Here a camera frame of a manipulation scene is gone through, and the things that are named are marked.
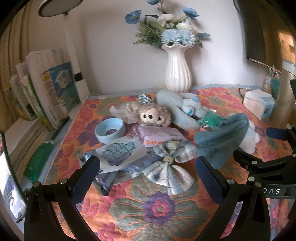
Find white ribbed ceramic vase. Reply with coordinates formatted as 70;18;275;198
162;44;192;92

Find tissue box white blue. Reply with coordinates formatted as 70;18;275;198
243;89;275;120

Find blue white striped hair tie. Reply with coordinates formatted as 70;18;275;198
137;93;155;104

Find purple wrapped tissue pack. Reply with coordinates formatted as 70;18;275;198
136;126;185;147

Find white crinkled plastic bag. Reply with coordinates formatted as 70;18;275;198
109;101;142;124

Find black wall television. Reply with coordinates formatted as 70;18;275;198
233;1;280;66

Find smartphone screen at edge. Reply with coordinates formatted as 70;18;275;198
1;131;27;223

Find light blue plush bunny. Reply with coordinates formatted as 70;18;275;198
155;89;209;131

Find white desk lamp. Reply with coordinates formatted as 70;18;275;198
38;0;90;120

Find green scrub sponge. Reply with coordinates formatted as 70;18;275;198
23;141;54;184

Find pen cup with pens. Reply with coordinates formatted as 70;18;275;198
263;66;281;99

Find blue round plastic bowl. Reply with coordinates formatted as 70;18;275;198
94;118;125;144

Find row of upright books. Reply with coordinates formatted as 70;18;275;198
10;48;80;130

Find plaid blue fabric bow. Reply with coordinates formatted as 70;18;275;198
142;140;199;196

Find beige plush monkey toy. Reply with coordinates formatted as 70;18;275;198
127;101;171;127

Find teal blue cloth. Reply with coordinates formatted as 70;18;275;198
194;113;249;169

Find floral orange table cloth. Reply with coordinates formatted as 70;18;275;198
46;87;292;240

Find blue white artificial flowers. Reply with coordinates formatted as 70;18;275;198
125;1;210;49

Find white plush toy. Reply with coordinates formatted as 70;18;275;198
239;121;260;154

